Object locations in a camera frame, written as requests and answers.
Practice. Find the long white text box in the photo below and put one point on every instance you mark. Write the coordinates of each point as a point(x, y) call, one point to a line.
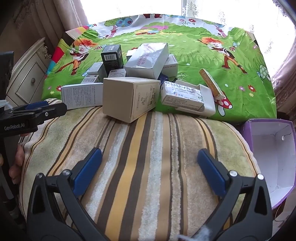
point(81, 96)

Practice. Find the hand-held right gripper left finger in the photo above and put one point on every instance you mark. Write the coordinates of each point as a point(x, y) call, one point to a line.
point(90, 165)

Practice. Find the green cartoon printed cloth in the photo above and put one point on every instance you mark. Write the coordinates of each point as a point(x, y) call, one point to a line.
point(196, 62)

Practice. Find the white cube box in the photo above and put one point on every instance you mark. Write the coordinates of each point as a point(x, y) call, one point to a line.
point(97, 69)

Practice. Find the large silver white box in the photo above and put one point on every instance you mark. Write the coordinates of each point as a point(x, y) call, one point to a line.
point(145, 60)

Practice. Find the white medicine box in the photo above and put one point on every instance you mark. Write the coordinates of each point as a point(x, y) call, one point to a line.
point(180, 95)

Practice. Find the white plastic case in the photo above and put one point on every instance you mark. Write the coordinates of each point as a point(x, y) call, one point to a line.
point(209, 104)

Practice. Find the white box with small print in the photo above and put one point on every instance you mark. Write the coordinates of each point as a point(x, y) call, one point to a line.
point(170, 66)

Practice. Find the white box with grey label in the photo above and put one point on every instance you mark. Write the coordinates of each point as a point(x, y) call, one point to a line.
point(91, 79)

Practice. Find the black box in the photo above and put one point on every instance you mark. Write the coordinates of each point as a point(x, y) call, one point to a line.
point(112, 56)

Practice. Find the cream carved nightstand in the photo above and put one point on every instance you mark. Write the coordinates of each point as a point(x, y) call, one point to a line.
point(27, 78)

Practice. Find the person's left hand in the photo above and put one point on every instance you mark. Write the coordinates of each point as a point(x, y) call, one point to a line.
point(19, 160)

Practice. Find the purple cardboard box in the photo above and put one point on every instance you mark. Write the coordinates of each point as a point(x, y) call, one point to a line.
point(270, 148)

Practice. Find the beige cardboard box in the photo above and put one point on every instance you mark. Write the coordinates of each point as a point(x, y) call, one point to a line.
point(124, 99)

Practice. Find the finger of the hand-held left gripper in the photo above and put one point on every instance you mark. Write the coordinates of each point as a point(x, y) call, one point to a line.
point(53, 110)
point(37, 105)

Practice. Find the mauve patterned curtain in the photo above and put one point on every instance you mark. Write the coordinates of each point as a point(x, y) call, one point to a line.
point(285, 88)

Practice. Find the striped beige towel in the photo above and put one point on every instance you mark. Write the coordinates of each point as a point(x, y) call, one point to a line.
point(150, 162)

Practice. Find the brown curtain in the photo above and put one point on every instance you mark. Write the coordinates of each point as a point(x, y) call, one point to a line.
point(34, 18)

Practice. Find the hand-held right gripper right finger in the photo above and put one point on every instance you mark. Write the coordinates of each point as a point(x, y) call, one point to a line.
point(210, 171)

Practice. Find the white lace curtain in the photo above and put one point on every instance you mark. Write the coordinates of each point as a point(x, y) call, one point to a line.
point(254, 20)

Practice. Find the narrow yellow box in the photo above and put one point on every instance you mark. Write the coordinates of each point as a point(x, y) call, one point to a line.
point(211, 83)

